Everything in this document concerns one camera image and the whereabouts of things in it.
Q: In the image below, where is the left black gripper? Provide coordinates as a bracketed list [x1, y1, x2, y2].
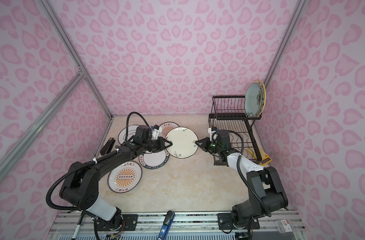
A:
[143, 137, 174, 153]

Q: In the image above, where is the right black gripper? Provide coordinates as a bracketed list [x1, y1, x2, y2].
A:
[194, 137, 222, 155]

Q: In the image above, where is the green rim lettered plate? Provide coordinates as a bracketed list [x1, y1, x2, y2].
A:
[139, 150, 170, 170]

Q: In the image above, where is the small orange sunburst plate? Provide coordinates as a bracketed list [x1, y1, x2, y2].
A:
[160, 122, 179, 138]

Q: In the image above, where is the cream floral branch plate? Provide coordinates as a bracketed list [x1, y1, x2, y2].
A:
[166, 127, 198, 159]

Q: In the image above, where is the star and cat plate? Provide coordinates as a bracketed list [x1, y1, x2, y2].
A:
[254, 80, 266, 117]

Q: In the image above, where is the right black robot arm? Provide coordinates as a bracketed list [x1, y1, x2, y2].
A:
[195, 128, 288, 228]

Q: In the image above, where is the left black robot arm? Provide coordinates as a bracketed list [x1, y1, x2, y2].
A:
[46, 125, 172, 231]

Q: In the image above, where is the yellow black object behind rack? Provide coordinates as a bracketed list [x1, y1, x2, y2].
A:
[247, 146, 272, 166]

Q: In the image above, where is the white plate grey cloud outline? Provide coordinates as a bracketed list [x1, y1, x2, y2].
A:
[118, 125, 139, 145]

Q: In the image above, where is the large orange sunburst plate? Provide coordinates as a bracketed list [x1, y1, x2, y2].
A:
[108, 161, 143, 194]

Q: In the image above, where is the black stapler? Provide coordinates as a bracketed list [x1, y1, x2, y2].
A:
[100, 138, 116, 156]

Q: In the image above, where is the white label with red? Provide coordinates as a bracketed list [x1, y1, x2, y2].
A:
[275, 220, 293, 234]

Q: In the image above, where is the black marker pen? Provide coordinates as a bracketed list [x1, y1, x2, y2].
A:
[71, 212, 85, 240]

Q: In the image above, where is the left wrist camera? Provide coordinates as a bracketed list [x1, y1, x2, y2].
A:
[151, 125, 163, 140]

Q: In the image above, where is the black wire dish rack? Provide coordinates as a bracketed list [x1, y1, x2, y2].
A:
[208, 95, 262, 164]

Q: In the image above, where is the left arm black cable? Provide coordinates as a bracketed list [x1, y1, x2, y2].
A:
[125, 111, 150, 142]

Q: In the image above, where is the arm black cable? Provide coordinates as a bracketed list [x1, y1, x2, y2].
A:
[125, 111, 150, 142]
[227, 129, 272, 218]

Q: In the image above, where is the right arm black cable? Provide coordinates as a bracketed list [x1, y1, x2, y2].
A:
[227, 129, 272, 218]

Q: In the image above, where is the blue handled tool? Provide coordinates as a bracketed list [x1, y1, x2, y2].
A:
[157, 210, 175, 240]

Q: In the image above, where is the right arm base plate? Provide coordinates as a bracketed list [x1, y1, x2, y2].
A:
[217, 213, 260, 233]

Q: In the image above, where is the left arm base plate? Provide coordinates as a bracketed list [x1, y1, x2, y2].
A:
[95, 214, 138, 232]

